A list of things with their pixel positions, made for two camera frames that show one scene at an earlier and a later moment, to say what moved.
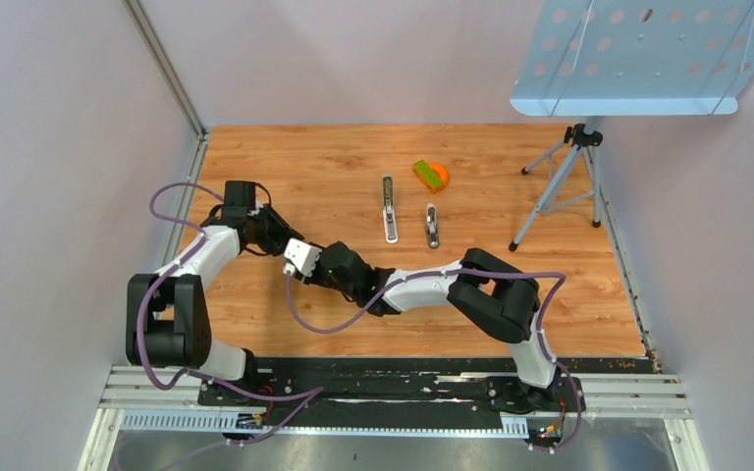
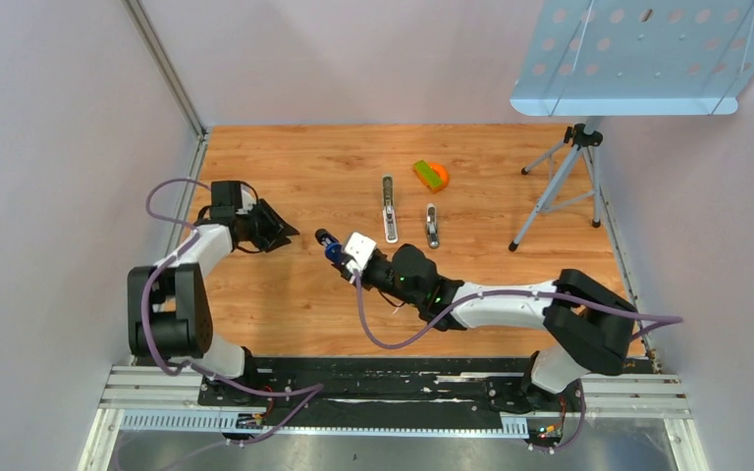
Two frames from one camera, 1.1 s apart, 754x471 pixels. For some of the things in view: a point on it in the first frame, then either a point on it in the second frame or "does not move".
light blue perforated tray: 630,58 does not move
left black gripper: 282,232 does not move
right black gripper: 314,280 to 364,275
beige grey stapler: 390,212 does not move
